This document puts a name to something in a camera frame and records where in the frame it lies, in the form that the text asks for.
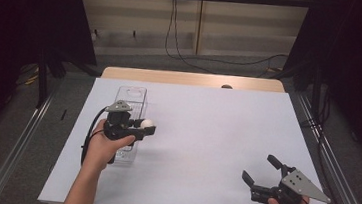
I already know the metal floor rail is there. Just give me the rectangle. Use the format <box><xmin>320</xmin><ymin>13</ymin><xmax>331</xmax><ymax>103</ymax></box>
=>
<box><xmin>0</xmin><ymin>90</ymin><xmax>54</xmax><ymax>204</ymax></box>
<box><xmin>284</xmin><ymin>92</ymin><xmax>362</xmax><ymax>204</ymax></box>

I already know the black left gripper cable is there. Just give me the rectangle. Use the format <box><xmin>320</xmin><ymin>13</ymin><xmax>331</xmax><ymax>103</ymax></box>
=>
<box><xmin>78</xmin><ymin>104</ymin><xmax>110</xmax><ymax>169</ymax></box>

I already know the person's left hand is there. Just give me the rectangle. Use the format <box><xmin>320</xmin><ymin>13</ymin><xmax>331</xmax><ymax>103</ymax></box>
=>
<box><xmin>80</xmin><ymin>116</ymin><xmax>138</xmax><ymax>176</ymax></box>

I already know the black hanging cable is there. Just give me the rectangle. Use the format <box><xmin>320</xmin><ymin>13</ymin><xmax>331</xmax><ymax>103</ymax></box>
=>
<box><xmin>162</xmin><ymin>0</ymin><xmax>225</xmax><ymax>75</ymax></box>

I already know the white table cover sheet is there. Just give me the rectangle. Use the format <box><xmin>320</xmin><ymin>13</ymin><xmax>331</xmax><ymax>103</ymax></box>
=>
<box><xmin>37</xmin><ymin>69</ymin><xmax>349</xmax><ymax>204</ymax></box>

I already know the white egg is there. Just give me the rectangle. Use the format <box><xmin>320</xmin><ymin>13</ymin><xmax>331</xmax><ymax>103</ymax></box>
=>
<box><xmin>139</xmin><ymin>117</ymin><xmax>156</xmax><ymax>131</ymax></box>

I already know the yellow cable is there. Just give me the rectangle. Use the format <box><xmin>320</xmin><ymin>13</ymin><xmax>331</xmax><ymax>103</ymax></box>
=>
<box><xmin>19</xmin><ymin>62</ymin><xmax>40</xmax><ymax>88</ymax></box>

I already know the black curtain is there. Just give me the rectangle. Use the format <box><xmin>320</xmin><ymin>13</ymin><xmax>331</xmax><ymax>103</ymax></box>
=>
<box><xmin>0</xmin><ymin>0</ymin><xmax>103</xmax><ymax>166</ymax></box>
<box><xmin>273</xmin><ymin>0</ymin><xmax>362</xmax><ymax>177</ymax></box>

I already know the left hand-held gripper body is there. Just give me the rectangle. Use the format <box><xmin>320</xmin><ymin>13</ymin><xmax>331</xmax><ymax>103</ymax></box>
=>
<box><xmin>101</xmin><ymin>98</ymin><xmax>147</xmax><ymax>144</ymax></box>

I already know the black metal stand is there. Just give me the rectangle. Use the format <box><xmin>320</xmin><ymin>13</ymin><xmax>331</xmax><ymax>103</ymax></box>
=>
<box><xmin>32</xmin><ymin>47</ymin><xmax>55</xmax><ymax>110</ymax></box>
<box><xmin>309</xmin><ymin>66</ymin><xmax>326</xmax><ymax>120</ymax></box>

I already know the wooden table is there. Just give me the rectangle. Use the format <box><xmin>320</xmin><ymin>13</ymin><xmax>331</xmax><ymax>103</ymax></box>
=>
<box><xmin>100</xmin><ymin>62</ymin><xmax>288</xmax><ymax>97</ymax></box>

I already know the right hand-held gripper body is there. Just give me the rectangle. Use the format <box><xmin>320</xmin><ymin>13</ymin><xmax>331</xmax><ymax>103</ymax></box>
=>
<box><xmin>249</xmin><ymin>162</ymin><xmax>335</xmax><ymax>204</ymax></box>

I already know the clear plastic egg container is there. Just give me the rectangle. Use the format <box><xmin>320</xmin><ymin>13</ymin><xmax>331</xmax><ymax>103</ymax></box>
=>
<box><xmin>108</xmin><ymin>84</ymin><xmax>150</xmax><ymax>167</ymax></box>

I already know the black floor cable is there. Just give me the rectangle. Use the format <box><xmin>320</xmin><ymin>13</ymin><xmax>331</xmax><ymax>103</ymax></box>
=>
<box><xmin>186</xmin><ymin>44</ymin><xmax>290</xmax><ymax>72</ymax></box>

